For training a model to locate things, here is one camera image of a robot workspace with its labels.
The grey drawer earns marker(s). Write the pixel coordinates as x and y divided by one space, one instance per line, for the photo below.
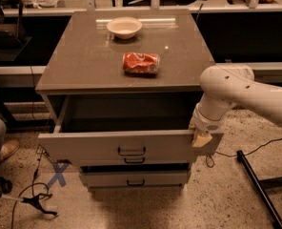
95 177
102 129
134 160

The brown shoe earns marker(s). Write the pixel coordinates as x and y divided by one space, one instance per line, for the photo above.
9 148

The grey middle drawer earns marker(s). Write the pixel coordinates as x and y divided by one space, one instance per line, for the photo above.
134 160

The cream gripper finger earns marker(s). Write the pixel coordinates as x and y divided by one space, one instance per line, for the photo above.
201 139

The crushed red soda can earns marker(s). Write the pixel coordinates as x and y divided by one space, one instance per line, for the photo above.
141 63

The black wire basket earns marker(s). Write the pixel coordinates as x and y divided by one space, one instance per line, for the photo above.
41 150

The blue tape cross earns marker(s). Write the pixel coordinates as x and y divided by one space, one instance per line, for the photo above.
58 176

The white paper bowl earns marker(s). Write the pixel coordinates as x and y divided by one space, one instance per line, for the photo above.
124 27

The grey bottom drawer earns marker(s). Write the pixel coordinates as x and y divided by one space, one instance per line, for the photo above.
95 177

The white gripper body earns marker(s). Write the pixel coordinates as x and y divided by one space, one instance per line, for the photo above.
205 125

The grey top drawer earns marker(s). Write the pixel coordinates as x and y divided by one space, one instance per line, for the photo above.
102 129

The black grabber tool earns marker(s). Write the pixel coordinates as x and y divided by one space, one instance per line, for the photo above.
34 202

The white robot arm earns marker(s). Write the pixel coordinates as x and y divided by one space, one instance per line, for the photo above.
223 88

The dark bag with handles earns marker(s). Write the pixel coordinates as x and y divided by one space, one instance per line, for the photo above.
12 35

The black metal stand leg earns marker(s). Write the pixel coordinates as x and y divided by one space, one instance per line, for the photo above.
261 186

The grey drawer cabinet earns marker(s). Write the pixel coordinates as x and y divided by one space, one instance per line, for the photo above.
89 59

